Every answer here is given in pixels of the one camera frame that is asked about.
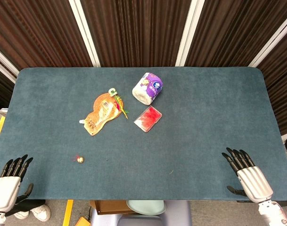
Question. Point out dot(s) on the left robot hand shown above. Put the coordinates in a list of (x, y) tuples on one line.
[(5, 188)]

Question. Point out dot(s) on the orange spouted drink pouch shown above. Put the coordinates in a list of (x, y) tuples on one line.
[(99, 120)]

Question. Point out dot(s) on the round woven orange coaster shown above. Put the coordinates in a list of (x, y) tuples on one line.
[(102, 98)]

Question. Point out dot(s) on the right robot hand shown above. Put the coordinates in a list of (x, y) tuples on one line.
[(254, 180)]

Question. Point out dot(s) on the purple wrapped toilet paper roll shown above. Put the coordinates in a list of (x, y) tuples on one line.
[(148, 88)]

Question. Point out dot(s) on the colourful tassel with green tag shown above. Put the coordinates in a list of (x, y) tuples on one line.
[(119, 102)]

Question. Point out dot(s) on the white sneaker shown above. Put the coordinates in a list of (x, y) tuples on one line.
[(42, 211), (22, 214)]

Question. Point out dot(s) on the light green round stool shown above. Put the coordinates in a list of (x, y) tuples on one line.
[(146, 207)]

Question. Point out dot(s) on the blue felt table cover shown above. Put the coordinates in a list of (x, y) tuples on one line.
[(143, 134)]

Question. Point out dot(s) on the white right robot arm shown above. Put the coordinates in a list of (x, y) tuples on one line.
[(273, 213)]

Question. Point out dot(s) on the clear case with red contents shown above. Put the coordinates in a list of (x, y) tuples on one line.
[(148, 118)]

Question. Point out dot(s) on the orange box on floor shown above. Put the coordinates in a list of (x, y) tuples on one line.
[(83, 221)]

